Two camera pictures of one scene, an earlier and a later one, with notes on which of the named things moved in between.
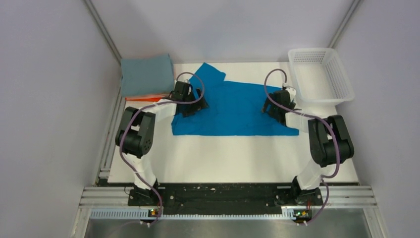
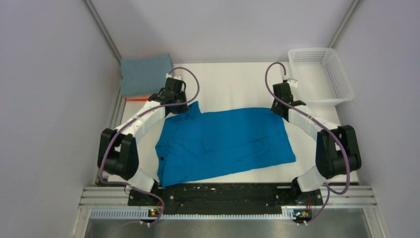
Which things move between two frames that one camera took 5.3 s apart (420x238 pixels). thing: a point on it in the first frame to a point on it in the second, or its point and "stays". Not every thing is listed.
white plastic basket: [318, 77] stays
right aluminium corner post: [343, 25] stays
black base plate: [225, 199] stays
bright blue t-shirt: [234, 108] to [198, 143]
